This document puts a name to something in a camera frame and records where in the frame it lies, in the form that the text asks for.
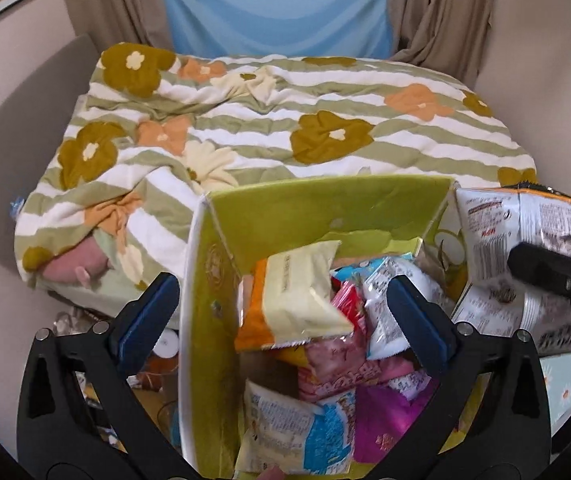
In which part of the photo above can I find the purple snack bag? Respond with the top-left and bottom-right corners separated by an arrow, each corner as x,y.
353,379 -> 438,464

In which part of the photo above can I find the white silver snack bag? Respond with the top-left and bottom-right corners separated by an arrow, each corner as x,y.
453,182 -> 571,356

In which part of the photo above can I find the blue white snack bag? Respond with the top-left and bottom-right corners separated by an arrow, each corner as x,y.
330,255 -> 455,361

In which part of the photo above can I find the pink snack bag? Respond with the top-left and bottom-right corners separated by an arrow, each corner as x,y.
273,281 -> 415,402

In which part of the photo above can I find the blue cream snack bag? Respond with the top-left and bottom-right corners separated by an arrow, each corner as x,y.
235,382 -> 356,476

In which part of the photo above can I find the orange cream snack bag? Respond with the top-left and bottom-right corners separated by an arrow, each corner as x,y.
234,240 -> 354,352

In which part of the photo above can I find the daisy print tablecloth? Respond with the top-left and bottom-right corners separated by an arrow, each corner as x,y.
540,353 -> 571,436

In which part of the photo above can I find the pink pillow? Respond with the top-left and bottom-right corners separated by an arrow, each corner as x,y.
41,236 -> 110,288

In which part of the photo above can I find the striped floral duvet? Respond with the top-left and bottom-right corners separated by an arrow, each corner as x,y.
14,42 -> 536,310

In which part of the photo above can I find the green cardboard box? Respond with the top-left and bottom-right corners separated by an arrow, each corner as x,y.
178,174 -> 468,479

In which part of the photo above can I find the grey headboard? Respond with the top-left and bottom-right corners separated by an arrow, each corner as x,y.
0,35 -> 100,272

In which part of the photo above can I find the right beige curtain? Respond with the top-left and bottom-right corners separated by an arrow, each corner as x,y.
387,0 -> 494,87

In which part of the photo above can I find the beige curtain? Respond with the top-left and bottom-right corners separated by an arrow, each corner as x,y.
65,0 -> 174,51
387,0 -> 494,87

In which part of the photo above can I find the blue window cloth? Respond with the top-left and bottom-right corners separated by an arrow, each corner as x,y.
164,0 -> 394,58

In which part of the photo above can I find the left beige curtain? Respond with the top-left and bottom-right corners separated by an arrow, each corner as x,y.
65,0 -> 174,51

